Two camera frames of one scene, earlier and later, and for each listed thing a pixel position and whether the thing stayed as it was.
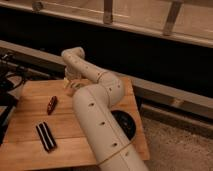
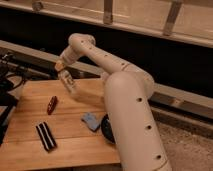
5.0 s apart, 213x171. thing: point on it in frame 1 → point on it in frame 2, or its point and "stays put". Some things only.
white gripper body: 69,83 → 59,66
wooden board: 46,131 stays put
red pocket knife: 51,105 stays put
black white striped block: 46,137 stays put
